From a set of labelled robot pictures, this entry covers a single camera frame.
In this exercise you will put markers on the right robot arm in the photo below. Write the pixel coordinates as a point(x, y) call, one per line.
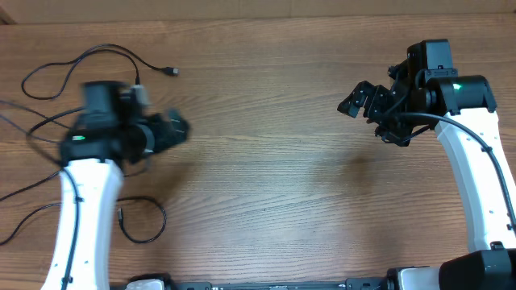
point(428, 93)

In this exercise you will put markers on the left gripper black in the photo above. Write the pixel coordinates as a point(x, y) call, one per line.
point(169, 131)

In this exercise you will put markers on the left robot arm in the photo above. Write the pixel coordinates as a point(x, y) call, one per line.
point(112, 130)

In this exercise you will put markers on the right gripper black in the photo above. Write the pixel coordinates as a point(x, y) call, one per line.
point(376, 95)

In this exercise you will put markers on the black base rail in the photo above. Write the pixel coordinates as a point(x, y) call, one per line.
point(164, 281)

